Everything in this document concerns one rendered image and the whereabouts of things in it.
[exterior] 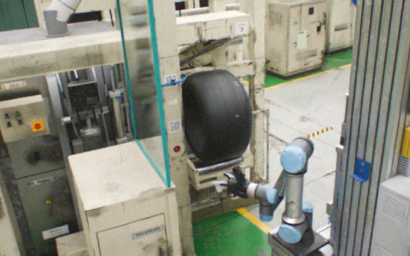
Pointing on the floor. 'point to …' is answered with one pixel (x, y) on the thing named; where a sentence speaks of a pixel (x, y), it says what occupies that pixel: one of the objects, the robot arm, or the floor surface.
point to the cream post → (160, 10)
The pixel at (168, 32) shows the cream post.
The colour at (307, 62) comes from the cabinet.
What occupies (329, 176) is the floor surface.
